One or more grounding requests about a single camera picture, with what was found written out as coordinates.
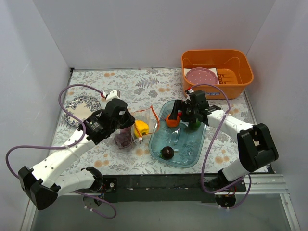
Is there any red grape bunch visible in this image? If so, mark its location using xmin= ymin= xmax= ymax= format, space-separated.
xmin=114 ymin=127 xmax=133 ymax=149

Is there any orange fruit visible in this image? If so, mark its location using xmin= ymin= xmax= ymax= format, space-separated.
xmin=165 ymin=114 xmax=180 ymax=128

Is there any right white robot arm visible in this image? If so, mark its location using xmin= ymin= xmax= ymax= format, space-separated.
xmin=168 ymin=90 xmax=279 ymax=191

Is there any pink dotted plate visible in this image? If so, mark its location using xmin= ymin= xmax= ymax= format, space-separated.
xmin=184 ymin=67 xmax=219 ymax=85

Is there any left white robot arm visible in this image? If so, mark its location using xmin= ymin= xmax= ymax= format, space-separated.
xmin=18 ymin=99 xmax=135 ymax=210

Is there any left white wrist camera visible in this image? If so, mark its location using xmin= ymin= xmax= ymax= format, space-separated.
xmin=101 ymin=89 xmax=120 ymax=102

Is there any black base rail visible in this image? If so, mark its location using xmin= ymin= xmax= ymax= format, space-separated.
xmin=101 ymin=172 xmax=226 ymax=202

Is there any dark purple plum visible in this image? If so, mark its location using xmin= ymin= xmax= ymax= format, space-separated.
xmin=161 ymin=146 xmax=174 ymax=160

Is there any orange plastic basin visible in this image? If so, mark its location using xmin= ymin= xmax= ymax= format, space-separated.
xmin=181 ymin=50 xmax=254 ymax=99

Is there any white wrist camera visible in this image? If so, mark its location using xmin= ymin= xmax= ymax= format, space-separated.
xmin=101 ymin=89 xmax=120 ymax=102
xmin=184 ymin=89 xmax=194 ymax=103

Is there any clear zip top bag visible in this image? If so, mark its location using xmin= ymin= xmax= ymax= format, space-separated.
xmin=113 ymin=105 xmax=160 ymax=151

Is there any green lime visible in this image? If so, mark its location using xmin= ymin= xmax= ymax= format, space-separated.
xmin=188 ymin=120 xmax=201 ymax=130

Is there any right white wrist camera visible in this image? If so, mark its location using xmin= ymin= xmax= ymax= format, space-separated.
xmin=184 ymin=89 xmax=194 ymax=103

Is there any yellow bell pepper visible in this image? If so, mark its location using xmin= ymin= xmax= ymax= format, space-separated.
xmin=133 ymin=120 xmax=149 ymax=138

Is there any blue floral plate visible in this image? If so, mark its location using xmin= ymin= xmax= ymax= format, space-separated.
xmin=65 ymin=95 xmax=101 ymax=121

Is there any blue transparent plastic tray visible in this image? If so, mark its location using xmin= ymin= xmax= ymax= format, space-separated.
xmin=149 ymin=101 xmax=206 ymax=168

